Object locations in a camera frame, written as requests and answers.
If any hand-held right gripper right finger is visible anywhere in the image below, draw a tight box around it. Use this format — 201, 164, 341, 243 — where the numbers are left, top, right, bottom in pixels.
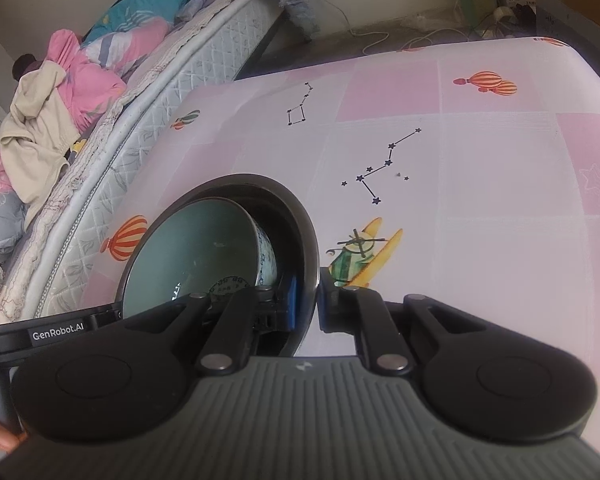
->
319, 267, 486, 376

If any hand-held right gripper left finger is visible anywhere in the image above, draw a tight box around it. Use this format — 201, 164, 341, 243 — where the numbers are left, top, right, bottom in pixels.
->
125, 277, 298, 377

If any black bed frame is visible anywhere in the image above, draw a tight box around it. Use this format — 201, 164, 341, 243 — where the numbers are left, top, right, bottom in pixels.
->
235, 10, 301, 81

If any person's left hand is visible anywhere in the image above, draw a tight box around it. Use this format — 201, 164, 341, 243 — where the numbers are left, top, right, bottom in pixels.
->
0, 412, 29, 466

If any white quilted mattress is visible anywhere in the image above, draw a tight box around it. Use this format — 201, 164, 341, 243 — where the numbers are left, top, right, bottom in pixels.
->
0, 0, 286, 326

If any blue printed blanket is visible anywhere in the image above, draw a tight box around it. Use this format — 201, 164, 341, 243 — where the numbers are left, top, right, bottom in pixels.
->
82, 0, 187, 46

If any grey carton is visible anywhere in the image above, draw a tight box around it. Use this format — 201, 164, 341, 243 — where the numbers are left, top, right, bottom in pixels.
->
535, 0, 600, 48

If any deep steel bowl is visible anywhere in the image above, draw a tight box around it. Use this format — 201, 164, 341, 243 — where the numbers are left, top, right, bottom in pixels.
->
130, 174, 321, 358

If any white cable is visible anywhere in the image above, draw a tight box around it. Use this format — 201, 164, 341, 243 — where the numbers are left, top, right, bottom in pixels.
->
325, 0, 473, 56

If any teal ceramic bowl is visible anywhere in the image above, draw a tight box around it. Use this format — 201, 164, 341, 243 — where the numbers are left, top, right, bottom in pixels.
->
122, 197, 281, 321

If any pink printed tablecloth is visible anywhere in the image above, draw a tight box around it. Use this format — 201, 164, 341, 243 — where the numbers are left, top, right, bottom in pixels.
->
77, 36, 600, 376

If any pile of clothes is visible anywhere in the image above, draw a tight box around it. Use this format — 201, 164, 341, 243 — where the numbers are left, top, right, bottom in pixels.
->
0, 17, 170, 221

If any maroon cloth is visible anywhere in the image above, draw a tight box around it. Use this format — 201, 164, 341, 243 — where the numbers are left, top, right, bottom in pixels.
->
12, 53, 48, 82

